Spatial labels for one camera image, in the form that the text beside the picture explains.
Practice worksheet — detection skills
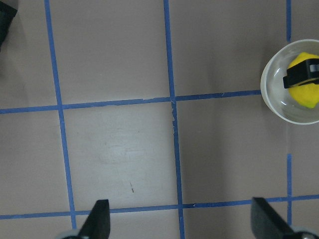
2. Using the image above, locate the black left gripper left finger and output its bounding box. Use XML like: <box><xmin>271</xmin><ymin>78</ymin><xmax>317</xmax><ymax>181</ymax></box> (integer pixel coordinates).
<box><xmin>77</xmin><ymin>199</ymin><xmax>111</xmax><ymax>239</ymax></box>

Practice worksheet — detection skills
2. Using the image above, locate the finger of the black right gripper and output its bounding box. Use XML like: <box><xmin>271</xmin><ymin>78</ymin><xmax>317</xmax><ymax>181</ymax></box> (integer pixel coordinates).
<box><xmin>283</xmin><ymin>58</ymin><xmax>319</xmax><ymax>89</ymax></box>

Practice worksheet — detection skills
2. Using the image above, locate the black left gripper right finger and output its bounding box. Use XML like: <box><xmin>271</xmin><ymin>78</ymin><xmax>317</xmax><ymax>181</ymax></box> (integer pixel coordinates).
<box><xmin>251</xmin><ymin>197</ymin><xmax>295</xmax><ymax>239</ymax></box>

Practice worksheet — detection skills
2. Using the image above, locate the yellow lemon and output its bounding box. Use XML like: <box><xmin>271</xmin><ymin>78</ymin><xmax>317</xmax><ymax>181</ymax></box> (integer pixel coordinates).
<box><xmin>288</xmin><ymin>52</ymin><xmax>319</xmax><ymax>109</ymax></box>

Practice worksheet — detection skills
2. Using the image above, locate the white ceramic bowl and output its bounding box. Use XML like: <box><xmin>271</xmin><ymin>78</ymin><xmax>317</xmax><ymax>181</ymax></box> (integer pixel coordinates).
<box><xmin>260</xmin><ymin>39</ymin><xmax>319</xmax><ymax>125</ymax></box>

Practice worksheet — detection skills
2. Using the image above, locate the black dish rack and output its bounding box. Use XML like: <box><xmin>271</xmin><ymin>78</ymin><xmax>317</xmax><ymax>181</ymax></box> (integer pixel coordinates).
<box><xmin>0</xmin><ymin>1</ymin><xmax>17</xmax><ymax>46</ymax></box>

